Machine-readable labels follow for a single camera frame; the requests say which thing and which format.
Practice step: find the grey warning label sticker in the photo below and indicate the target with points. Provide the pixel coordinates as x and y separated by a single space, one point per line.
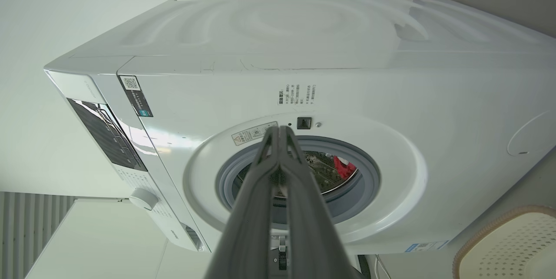
252 134

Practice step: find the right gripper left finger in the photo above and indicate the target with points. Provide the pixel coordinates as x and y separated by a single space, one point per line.
252 227

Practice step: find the white front-load washing machine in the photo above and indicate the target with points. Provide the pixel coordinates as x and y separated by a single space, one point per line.
347 83

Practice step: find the red cloth garment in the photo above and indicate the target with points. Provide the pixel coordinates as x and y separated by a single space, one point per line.
344 168

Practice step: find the black glossy control display panel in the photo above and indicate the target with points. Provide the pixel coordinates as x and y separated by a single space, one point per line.
108 135

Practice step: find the black QR code sticker label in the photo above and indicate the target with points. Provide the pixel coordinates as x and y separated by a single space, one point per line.
135 95

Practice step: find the white cabinet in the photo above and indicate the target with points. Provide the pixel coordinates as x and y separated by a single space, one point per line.
100 244

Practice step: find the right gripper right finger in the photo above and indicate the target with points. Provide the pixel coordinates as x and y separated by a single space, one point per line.
308 227

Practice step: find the white oval filter access cover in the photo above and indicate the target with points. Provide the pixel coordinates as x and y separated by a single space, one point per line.
536 133

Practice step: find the grey slatted panel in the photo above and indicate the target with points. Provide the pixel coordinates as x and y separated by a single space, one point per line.
26 231

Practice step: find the beige perforated laundry basket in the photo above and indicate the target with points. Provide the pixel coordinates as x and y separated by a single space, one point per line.
512 244

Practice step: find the black door latch socket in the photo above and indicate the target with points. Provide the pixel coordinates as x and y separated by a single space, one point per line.
304 123

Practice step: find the silver metal door hinge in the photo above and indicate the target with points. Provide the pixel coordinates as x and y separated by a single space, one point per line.
281 253

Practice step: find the blue energy label sticker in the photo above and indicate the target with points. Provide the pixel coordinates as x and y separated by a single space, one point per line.
425 246

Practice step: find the white washing machine dial knob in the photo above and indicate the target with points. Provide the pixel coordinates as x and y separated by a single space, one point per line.
143 198

